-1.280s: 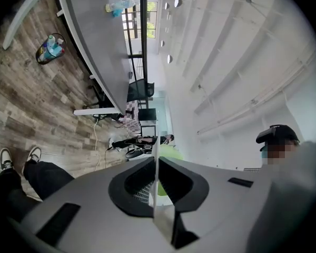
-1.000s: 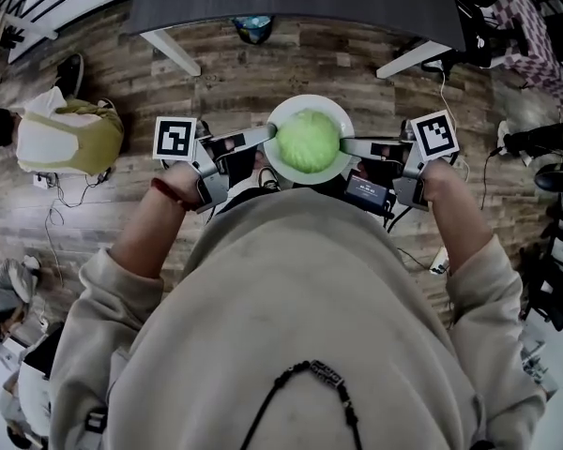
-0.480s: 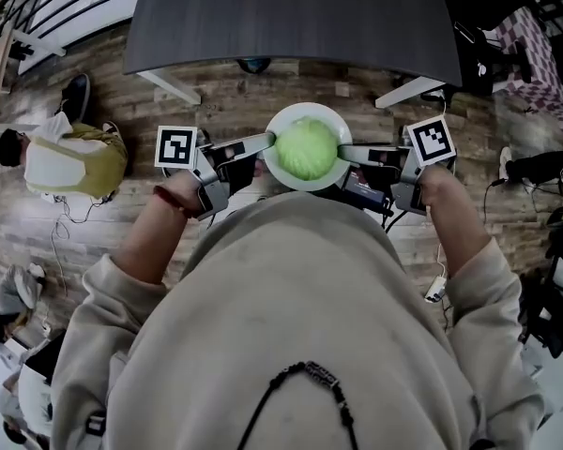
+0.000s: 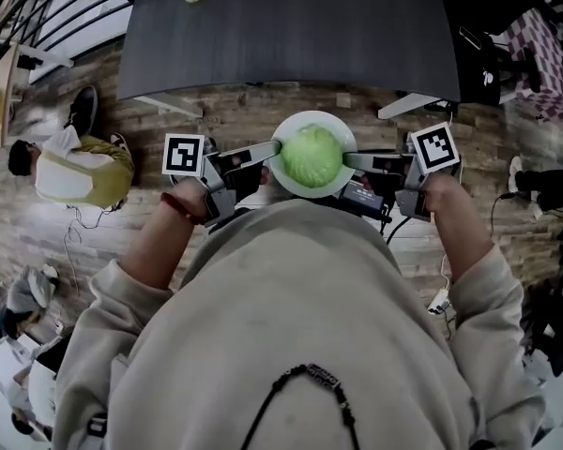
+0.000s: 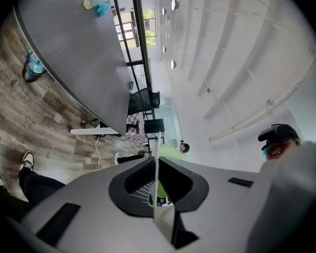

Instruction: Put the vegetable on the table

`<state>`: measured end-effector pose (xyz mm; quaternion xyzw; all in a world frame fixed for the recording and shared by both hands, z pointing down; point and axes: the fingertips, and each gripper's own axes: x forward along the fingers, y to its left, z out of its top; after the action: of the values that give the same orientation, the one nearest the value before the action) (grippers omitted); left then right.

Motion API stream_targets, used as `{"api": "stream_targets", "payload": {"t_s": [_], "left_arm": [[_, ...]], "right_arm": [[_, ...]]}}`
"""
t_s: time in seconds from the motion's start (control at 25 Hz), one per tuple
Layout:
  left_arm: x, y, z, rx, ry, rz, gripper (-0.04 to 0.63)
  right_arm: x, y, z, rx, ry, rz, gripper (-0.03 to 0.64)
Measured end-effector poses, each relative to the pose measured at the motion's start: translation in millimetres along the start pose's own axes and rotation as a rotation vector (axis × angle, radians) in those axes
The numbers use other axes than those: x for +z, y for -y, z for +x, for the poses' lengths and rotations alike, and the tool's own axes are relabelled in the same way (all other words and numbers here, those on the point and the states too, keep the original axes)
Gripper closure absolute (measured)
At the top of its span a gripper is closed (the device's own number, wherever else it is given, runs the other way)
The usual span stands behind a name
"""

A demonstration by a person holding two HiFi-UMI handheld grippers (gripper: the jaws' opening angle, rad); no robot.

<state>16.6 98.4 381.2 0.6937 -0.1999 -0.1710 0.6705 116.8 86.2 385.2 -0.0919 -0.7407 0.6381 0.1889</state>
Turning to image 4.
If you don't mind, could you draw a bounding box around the purple white checkered cloth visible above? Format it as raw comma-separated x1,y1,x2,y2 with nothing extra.
504,7,563,128

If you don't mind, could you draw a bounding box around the black device with screen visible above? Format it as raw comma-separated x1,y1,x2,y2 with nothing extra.
340,175,390,219

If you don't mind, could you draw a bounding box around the red bracelet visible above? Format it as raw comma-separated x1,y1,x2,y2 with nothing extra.
160,191,203,227

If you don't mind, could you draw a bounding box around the person's right forearm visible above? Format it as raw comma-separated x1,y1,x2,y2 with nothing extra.
425,173,496,283

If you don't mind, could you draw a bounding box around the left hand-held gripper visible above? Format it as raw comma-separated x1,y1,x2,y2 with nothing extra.
161,132,283,228

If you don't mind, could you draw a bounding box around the white round plate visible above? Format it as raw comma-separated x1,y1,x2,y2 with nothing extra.
267,110,358,200

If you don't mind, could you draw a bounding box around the black stair railing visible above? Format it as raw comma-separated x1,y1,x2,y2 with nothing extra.
0,0,146,65

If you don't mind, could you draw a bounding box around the person's right hand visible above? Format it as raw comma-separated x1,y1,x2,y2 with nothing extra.
424,187,445,222

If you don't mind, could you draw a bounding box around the grey table top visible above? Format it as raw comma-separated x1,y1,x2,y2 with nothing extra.
115,0,462,120

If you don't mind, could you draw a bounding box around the black smartphone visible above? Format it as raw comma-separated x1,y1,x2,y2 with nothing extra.
458,25,482,51

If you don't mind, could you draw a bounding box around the white floor cable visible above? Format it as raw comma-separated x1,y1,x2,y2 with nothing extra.
63,206,84,294

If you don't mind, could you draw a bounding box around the black bead necklace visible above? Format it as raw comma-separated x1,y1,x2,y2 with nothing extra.
238,362,362,450

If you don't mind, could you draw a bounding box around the green cabbage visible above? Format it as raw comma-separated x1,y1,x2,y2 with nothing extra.
280,125,344,189

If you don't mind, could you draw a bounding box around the black device cable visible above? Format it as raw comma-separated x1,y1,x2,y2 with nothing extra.
384,213,414,248

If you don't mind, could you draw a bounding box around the light wooden table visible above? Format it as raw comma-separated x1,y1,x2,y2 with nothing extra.
0,42,23,161

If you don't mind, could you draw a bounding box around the black bag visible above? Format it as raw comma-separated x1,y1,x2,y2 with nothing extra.
454,21,545,107

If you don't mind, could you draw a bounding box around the white power strip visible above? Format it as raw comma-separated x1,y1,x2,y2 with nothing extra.
426,288,451,316

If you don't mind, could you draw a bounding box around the person's left forearm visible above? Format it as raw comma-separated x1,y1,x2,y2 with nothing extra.
121,178,212,294

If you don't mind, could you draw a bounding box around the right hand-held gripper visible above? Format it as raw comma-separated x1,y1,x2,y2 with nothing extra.
342,122,462,224

